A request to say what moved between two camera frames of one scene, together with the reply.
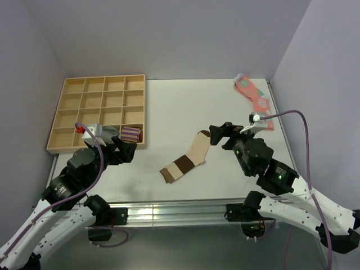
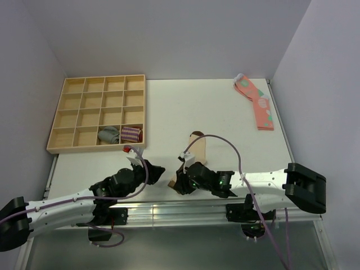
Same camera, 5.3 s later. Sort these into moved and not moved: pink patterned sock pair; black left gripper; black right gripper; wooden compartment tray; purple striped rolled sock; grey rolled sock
Moved: black right gripper; black left gripper
Not moved: wooden compartment tray; grey rolled sock; pink patterned sock pair; purple striped rolled sock
